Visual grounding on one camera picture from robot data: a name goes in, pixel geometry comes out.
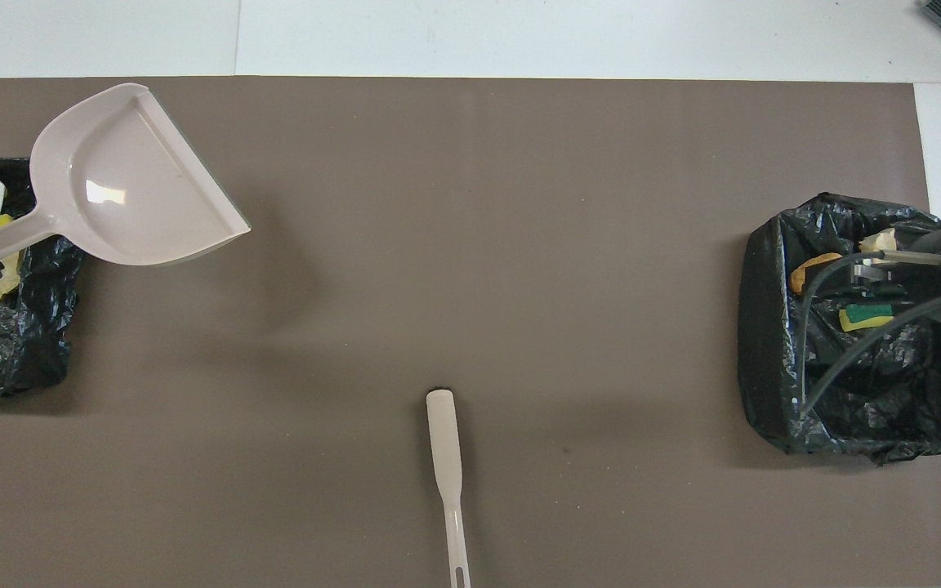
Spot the beige plastic dustpan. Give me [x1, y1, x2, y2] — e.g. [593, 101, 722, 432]
[0, 82, 252, 267]

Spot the brown table mat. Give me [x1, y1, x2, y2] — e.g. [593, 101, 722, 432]
[0, 77, 941, 588]

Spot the orange striped bread piece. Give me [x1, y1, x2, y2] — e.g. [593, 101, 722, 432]
[858, 228, 901, 255]

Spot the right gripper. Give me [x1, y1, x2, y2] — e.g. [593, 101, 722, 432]
[846, 225, 941, 316]

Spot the brown bread roll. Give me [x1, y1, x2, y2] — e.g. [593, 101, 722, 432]
[790, 252, 845, 296]

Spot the black bag lined bin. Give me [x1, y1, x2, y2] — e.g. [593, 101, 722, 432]
[737, 192, 941, 466]
[0, 157, 87, 399]

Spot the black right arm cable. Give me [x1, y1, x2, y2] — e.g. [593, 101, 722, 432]
[797, 252, 941, 419]

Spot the beige brush with black bristles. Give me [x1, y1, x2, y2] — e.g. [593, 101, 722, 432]
[426, 389, 473, 588]

